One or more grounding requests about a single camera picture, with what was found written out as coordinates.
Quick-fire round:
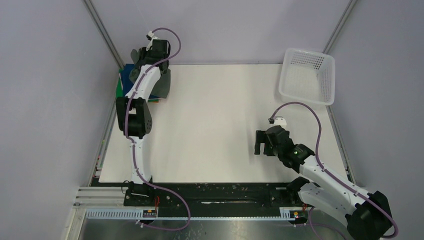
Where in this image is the dark grey t shirt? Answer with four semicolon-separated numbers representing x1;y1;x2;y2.
128;49;171;100

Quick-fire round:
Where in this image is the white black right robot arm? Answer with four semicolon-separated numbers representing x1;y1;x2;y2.
254;125;394;240

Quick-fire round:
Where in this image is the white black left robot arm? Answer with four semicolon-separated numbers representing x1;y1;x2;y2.
115;39;171;206

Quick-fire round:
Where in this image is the folded navy blue t shirt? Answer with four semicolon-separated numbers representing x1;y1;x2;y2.
120;63;162;100

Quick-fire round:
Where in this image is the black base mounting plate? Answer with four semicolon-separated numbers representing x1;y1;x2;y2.
111;180;304;216

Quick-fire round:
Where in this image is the white plastic basket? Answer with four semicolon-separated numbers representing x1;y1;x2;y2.
278;48;336;106

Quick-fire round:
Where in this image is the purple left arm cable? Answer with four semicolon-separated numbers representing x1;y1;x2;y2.
124;27;192;232

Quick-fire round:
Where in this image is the left aluminium frame post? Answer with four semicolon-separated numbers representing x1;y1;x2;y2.
82;0;125;69

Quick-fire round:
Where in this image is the white slotted cable duct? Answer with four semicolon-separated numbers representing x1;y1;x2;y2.
85;207;298;221

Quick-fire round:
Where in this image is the grey aluminium frame post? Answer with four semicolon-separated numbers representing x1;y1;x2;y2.
322;0;358;55

